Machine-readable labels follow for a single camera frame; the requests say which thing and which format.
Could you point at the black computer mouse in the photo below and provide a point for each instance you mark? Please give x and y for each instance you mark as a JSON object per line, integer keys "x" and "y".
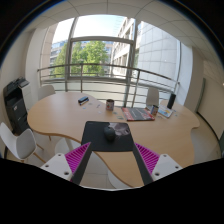
{"x": 109, "y": 133}

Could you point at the metal balcony railing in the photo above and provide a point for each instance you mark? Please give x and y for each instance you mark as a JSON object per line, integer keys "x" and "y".
{"x": 100, "y": 65}

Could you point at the black office printer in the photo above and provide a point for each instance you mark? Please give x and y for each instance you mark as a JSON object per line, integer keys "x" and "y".
{"x": 16, "y": 106}

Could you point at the white chair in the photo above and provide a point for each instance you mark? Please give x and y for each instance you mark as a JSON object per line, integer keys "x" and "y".
{"x": 152, "y": 96}
{"x": 46, "y": 91}
{"x": 20, "y": 143}

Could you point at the black cylindrical speaker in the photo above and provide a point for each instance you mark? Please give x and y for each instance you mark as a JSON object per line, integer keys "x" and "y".
{"x": 171, "y": 100}

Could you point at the small black box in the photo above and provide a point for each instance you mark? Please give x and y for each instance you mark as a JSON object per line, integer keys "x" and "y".
{"x": 83, "y": 99}

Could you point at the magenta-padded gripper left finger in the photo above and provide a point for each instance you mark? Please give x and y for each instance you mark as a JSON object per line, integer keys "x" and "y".
{"x": 77, "y": 157}

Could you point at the black printed mouse pad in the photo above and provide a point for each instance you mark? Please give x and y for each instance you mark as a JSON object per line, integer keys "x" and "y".
{"x": 95, "y": 136}

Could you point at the printed mug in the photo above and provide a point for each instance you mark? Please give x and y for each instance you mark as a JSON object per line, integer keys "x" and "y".
{"x": 110, "y": 105}

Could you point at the red and grey magazine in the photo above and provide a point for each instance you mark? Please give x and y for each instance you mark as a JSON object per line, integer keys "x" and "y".
{"x": 137, "y": 114}

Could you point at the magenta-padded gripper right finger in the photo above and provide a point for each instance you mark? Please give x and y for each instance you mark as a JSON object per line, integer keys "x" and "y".
{"x": 149, "y": 158}

